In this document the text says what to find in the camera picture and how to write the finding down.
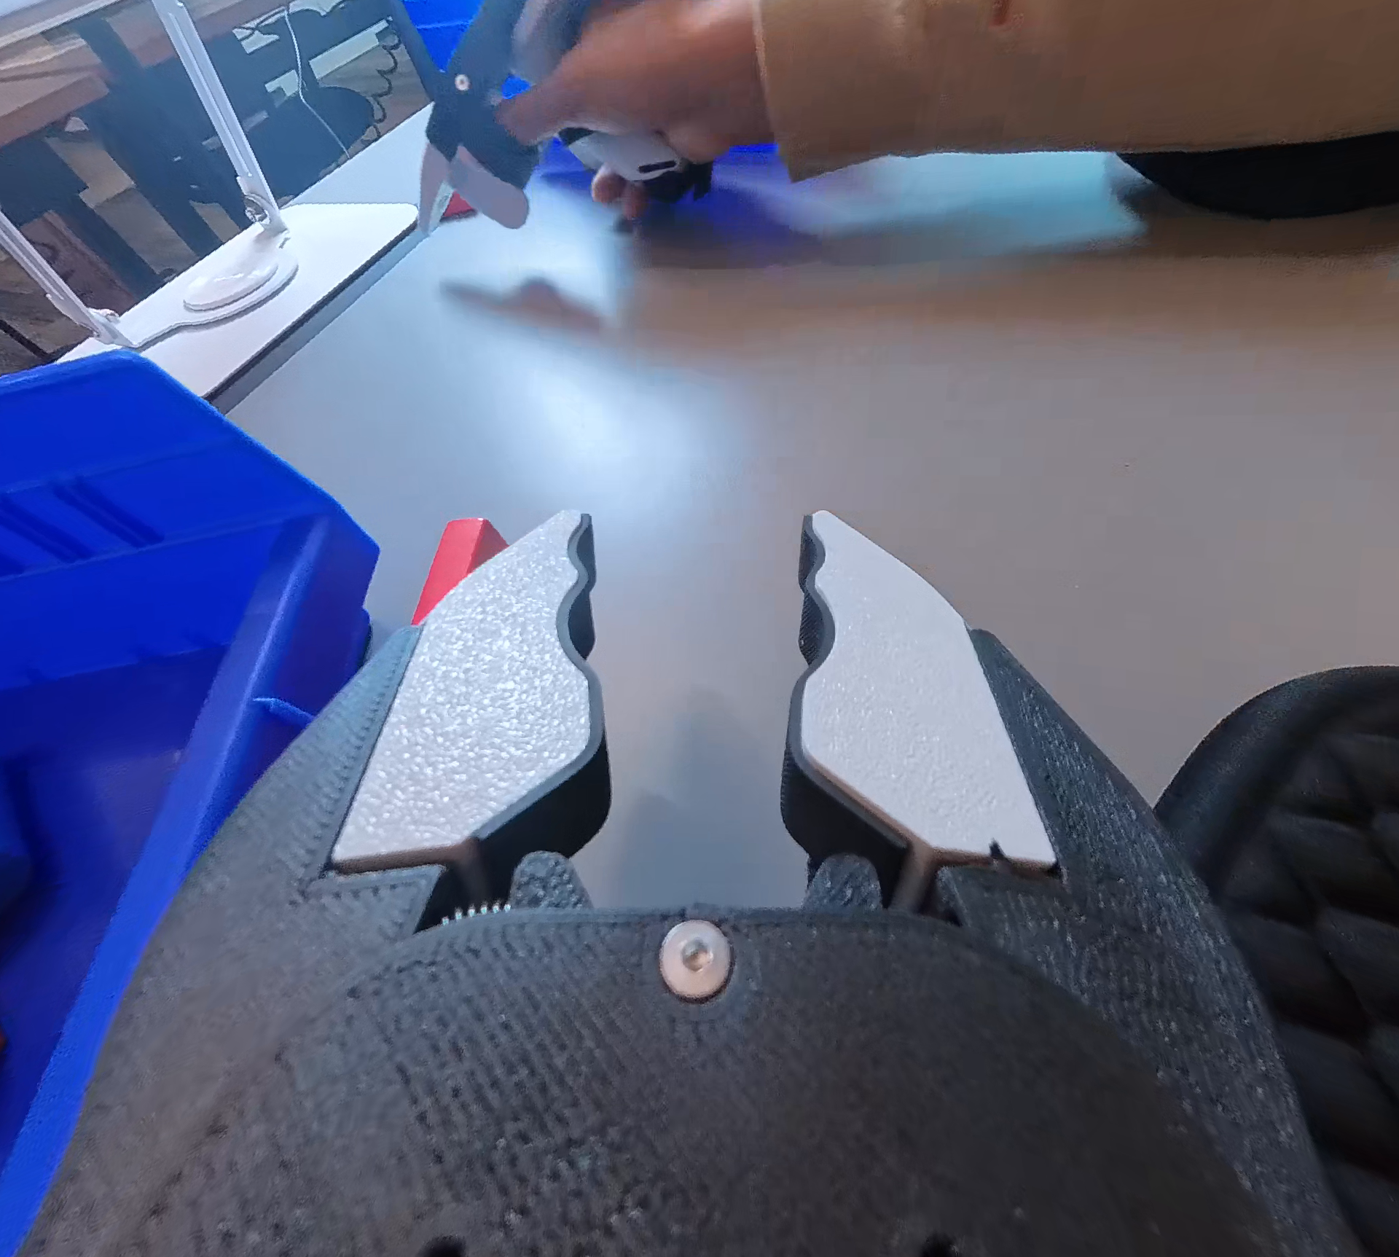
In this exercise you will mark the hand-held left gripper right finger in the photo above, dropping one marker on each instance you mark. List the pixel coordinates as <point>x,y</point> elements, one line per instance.
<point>917,733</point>

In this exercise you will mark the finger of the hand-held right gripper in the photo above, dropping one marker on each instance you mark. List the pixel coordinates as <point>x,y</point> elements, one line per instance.
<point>485,188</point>

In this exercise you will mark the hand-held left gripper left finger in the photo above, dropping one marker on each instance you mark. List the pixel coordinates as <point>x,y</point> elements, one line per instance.
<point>471,733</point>

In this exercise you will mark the red wooden block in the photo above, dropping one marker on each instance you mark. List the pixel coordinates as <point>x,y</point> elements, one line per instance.
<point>454,557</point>

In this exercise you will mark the person's right forearm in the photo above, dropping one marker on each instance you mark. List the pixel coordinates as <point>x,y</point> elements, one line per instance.
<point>1091,13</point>

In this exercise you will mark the white document stand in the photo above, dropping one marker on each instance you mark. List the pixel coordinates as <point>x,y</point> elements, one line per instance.
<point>283,261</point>

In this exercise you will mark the black wrist rest pad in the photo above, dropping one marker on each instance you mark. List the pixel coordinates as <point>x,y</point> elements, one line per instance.
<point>1311,883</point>
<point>1292,182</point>

